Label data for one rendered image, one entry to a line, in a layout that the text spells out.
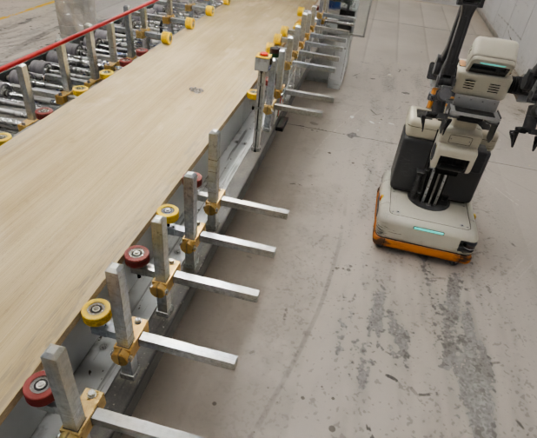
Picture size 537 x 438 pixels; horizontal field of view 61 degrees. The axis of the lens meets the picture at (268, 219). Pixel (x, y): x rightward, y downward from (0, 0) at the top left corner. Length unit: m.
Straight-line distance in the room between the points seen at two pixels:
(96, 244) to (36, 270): 0.20
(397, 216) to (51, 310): 2.16
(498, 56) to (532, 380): 1.63
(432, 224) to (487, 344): 0.76
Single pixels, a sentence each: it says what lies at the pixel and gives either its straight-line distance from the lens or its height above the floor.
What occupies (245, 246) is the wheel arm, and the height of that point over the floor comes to 0.83.
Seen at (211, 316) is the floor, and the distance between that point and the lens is 2.54.
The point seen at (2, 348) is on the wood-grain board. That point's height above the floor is 0.90.
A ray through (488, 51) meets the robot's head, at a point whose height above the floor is 1.34.
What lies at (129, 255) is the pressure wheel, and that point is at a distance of 1.54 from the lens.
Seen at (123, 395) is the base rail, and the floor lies 0.70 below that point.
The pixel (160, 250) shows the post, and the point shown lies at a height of 1.00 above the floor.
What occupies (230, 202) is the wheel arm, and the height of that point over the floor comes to 0.83.
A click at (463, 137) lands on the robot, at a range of 2.79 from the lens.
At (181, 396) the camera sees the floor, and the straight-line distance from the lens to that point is 2.26.
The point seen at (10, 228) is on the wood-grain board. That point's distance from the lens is 1.76.
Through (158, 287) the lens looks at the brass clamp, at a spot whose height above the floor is 0.87.
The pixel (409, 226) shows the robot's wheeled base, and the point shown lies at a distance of 3.00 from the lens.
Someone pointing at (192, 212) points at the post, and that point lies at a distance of 1.61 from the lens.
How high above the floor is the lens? 1.92
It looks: 37 degrees down
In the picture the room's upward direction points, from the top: 7 degrees clockwise
